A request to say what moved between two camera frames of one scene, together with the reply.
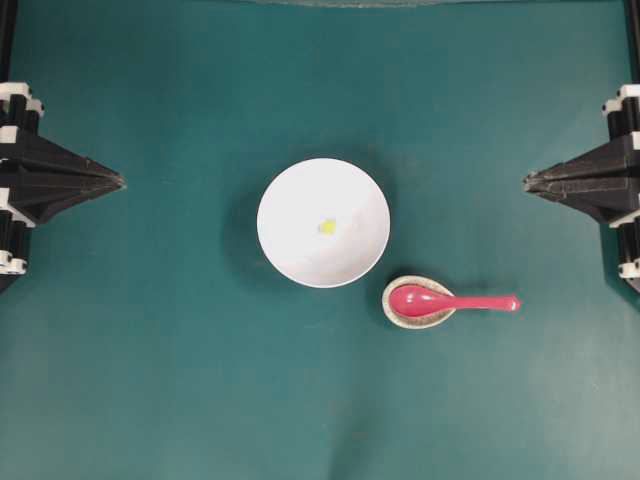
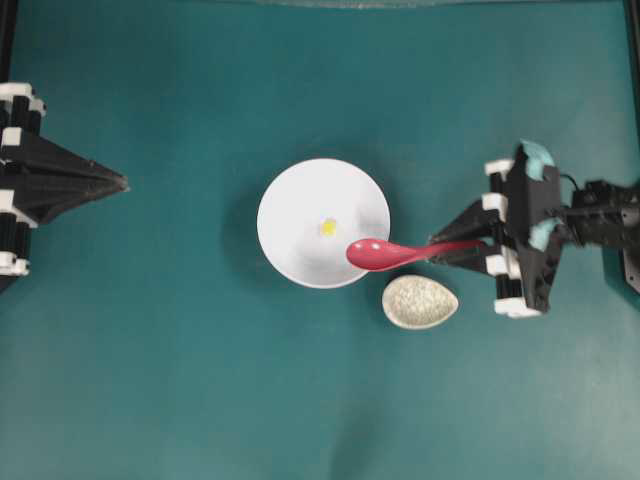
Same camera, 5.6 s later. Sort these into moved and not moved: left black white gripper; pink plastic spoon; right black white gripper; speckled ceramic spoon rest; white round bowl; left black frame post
Moved: right black white gripper; pink plastic spoon
Not moved: white round bowl; speckled ceramic spoon rest; left black frame post; left black white gripper
